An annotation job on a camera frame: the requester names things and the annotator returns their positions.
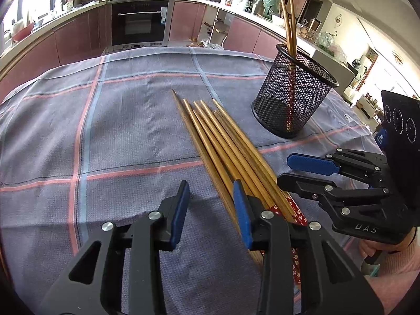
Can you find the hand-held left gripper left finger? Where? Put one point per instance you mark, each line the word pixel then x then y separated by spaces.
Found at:
pixel 179 213

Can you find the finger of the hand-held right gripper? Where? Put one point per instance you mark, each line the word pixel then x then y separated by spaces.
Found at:
pixel 311 164
pixel 328 193

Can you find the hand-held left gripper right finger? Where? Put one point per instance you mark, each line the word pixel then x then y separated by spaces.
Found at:
pixel 241 210

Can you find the black mesh utensil holder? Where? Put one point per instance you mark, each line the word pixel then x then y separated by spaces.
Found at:
pixel 311 98

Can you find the bundle of wooden chopsticks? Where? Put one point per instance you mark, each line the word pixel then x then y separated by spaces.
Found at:
pixel 223 144

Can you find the person's right hand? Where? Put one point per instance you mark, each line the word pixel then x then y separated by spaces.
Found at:
pixel 362 247

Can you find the round ceiling lamp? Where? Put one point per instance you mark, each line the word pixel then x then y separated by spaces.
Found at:
pixel 397 56

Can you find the grey checked tablecloth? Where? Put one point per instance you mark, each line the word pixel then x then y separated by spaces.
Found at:
pixel 131 121

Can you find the clear plastic bags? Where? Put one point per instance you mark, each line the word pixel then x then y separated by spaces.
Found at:
pixel 329 44

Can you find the mint green appliance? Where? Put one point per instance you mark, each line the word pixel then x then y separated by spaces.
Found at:
pixel 267 3

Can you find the black built-in oven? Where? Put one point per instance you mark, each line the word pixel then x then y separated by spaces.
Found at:
pixel 139 23

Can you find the pink kitchen cabinets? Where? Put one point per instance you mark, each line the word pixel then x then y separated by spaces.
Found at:
pixel 75 39

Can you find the round wall clock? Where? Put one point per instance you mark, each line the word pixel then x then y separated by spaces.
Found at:
pixel 338 23

